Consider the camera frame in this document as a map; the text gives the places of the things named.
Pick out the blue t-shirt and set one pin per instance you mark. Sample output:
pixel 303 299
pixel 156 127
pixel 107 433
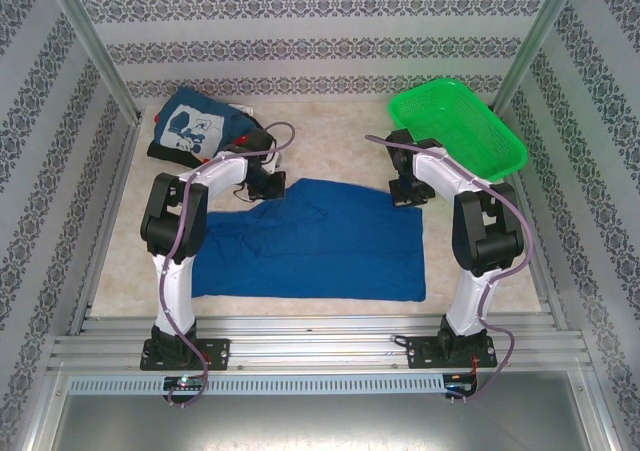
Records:
pixel 325 251

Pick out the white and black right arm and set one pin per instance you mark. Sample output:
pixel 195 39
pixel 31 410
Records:
pixel 480 231

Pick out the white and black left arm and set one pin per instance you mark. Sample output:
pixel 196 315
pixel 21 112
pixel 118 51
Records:
pixel 175 231

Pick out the white t-shirt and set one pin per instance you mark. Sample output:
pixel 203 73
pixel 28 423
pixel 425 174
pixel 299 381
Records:
pixel 245 109

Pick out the green plastic basket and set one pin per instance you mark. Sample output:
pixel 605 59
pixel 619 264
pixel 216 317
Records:
pixel 460 131

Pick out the navy cartoon print t-shirt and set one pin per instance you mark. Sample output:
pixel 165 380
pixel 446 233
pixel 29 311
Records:
pixel 195 121

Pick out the black t-shirt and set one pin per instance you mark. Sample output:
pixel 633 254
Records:
pixel 167 152

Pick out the grey metal sheet panel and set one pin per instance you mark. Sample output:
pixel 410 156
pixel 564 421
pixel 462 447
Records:
pixel 320 423

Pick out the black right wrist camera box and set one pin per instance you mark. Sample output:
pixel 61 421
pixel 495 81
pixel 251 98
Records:
pixel 412 196

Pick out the aluminium side rail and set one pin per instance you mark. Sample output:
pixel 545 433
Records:
pixel 537 251
pixel 105 221

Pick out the aluminium frame post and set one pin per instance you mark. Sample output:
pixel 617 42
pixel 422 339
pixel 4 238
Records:
pixel 95 46
pixel 535 36

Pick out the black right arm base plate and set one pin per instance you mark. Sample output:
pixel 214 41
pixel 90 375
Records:
pixel 420 353

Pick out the aluminium rail base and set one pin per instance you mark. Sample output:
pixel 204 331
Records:
pixel 320 343

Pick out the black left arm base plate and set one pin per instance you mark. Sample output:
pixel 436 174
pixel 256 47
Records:
pixel 215 353

